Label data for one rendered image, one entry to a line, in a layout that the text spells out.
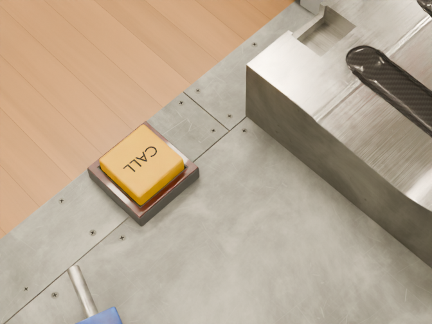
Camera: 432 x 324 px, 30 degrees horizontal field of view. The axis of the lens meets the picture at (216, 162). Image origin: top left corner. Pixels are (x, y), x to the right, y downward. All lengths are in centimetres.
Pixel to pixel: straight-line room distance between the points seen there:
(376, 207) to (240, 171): 14
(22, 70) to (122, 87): 11
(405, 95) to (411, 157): 7
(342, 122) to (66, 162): 29
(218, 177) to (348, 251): 15
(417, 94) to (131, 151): 28
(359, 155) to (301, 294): 14
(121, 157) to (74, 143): 8
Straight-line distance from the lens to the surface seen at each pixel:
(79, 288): 74
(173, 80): 89
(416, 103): 79
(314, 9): 93
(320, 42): 84
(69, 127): 87
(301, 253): 78
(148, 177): 78
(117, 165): 79
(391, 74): 80
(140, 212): 78
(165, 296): 77
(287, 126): 80
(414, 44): 82
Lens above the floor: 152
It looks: 60 degrees down
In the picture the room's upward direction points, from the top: 3 degrees counter-clockwise
